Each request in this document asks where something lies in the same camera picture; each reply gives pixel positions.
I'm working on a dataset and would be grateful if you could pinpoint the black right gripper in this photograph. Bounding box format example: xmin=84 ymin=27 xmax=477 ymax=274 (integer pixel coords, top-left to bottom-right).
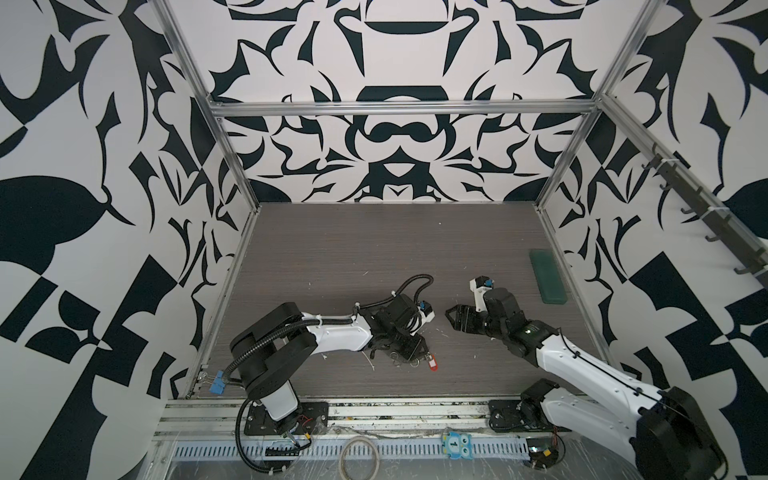
xmin=444 ymin=303 xmax=509 ymax=343

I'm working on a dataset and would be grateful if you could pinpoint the red key tag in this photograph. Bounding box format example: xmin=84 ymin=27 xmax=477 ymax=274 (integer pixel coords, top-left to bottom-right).
xmin=426 ymin=355 xmax=438 ymax=372

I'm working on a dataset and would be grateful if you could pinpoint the metal keyring with keys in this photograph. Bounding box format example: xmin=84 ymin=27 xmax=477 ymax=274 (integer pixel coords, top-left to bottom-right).
xmin=389 ymin=352 xmax=420 ymax=368

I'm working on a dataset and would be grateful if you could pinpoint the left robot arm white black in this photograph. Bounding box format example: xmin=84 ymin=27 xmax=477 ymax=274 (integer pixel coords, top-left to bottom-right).
xmin=221 ymin=293 xmax=435 ymax=422

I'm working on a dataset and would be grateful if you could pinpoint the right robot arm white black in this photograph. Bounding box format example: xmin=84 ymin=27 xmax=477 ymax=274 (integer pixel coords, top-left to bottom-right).
xmin=446 ymin=286 xmax=729 ymax=479

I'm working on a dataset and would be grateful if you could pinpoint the green rectangular plastic case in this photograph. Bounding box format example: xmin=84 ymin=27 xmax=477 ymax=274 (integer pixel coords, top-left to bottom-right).
xmin=529 ymin=249 xmax=568 ymax=305

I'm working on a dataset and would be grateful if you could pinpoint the blue monster sticker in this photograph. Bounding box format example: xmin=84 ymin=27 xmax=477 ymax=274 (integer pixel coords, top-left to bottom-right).
xmin=442 ymin=431 xmax=473 ymax=460

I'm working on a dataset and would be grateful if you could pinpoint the white tape roll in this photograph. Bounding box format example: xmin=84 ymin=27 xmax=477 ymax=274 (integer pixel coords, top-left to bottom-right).
xmin=337 ymin=435 xmax=381 ymax=480

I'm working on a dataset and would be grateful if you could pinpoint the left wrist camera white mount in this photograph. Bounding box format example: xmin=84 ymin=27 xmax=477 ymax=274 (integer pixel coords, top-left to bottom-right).
xmin=416 ymin=300 xmax=435 ymax=330

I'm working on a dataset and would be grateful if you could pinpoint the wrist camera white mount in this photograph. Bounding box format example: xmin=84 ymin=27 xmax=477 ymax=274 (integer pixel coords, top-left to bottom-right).
xmin=416 ymin=300 xmax=435 ymax=330
xmin=469 ymin=276 xmax=494 ymax=313

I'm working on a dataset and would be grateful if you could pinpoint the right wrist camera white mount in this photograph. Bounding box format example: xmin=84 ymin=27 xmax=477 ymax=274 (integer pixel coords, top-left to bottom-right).
xmin=469 ymin=276 xmax=494 ymax=313

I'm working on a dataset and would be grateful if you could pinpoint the black corrugated cable conduit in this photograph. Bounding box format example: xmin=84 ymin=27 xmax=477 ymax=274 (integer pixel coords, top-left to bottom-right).
xmin=358 ymin=274 xmax=435 ymax=313

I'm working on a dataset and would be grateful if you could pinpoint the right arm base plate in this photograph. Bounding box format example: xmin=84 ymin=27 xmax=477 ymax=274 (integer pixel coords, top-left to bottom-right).
xmin=488 ymin=399 xmax=541 ymax=433

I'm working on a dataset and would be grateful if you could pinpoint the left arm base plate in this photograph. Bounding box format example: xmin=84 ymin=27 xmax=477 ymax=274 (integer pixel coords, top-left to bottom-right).
xmin=244 ymin=402 xmax=329 ymax=436

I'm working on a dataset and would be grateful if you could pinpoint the black wall hook rail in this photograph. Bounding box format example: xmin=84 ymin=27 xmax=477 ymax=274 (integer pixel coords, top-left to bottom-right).
xmin=641 ymin=143 xmax=768 ymax=277

